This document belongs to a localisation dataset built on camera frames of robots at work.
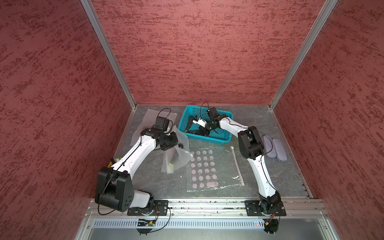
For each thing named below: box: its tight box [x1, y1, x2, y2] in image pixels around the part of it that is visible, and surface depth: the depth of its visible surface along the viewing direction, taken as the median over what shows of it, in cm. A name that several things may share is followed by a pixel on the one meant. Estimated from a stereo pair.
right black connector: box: [262, 219, 279, 236], surface depth 72 cm
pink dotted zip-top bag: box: [186, 148, 220, 192], surface depth 89 cm
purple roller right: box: [272, 138, 287, 161], surface depth 94 cm
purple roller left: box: [262, 135, 276, 158], surface depth 97 cm
